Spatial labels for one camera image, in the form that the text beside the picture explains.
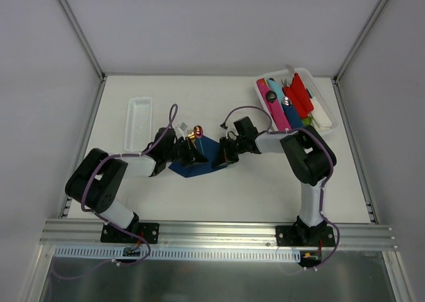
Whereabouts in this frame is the aluminium mounting rail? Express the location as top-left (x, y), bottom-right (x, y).
top-left (40, 218), bottom-right (398, 252)

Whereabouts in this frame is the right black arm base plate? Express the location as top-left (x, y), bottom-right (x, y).
top-left (275, 225), bottom-right (336, 248)

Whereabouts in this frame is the blue paper napkin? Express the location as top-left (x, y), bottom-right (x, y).
top-left (169, 136), bottom-right (219, 178)

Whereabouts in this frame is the white napkin roll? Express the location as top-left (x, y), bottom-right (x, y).
top-left (311, 97), bottom-right (333, 130)

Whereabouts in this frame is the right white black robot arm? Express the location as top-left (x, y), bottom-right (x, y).
top-left (212, 117), bottom-right (337, 248)

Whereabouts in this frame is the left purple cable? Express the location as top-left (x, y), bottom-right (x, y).
top-left (49, 103), bottom-right (180, 279)

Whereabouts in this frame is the teal napkin roll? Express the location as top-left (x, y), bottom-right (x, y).
top-left (266, 78), bottom-right (283, 95)

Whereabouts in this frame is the iridescent rainbow spoon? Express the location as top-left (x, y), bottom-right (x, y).
top-left (193, 125), bottom-right (205, 154)

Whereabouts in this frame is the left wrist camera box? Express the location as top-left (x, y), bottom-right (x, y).
top-left (177, 122), bottom-right (188, 133)

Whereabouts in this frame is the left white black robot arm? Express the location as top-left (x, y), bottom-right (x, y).
top-left (64, 125), bottom-right (209, 242)

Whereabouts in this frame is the green napkin roll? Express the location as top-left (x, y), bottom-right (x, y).
top-left (301, 115), bottom-right (316, 127)

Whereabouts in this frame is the black round spoon head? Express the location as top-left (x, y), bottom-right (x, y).
top-left (266, 90), bottom-right (278, 104)

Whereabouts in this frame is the purple cable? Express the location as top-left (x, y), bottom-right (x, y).
top-left (49, 103), bottom-right (180, 279)
top-left (220, 106), bottom-right (341, 271)

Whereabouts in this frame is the pink napkin roll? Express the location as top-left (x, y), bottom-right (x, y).
top-left (256, 79), bottom-right (291, 131)

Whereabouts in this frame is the blue napkin roll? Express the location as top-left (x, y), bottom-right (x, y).
top-left (282, 96), bottom-right (303, 129)

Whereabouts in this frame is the white slotted cable duct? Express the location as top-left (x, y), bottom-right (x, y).
top-left (54, 245), bottom-right (301, 263)

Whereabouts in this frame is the white perforated plastic tray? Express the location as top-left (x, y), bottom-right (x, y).
top-left (124, 97), bottom-right (153, 152)

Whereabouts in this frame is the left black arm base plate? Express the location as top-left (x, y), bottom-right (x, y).
top-left (100, 222), bottom-right (160, 244)

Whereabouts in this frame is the red napkin roll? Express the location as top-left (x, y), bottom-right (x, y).
top-left (283, 73), bottom-right (313, 119)

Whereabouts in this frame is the white basket of rolls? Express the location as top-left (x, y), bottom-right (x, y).
top-left (254, 65), bottom-right (339, 135)

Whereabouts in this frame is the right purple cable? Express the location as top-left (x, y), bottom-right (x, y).
top-left (220, 106), bottom-right (341, 271)

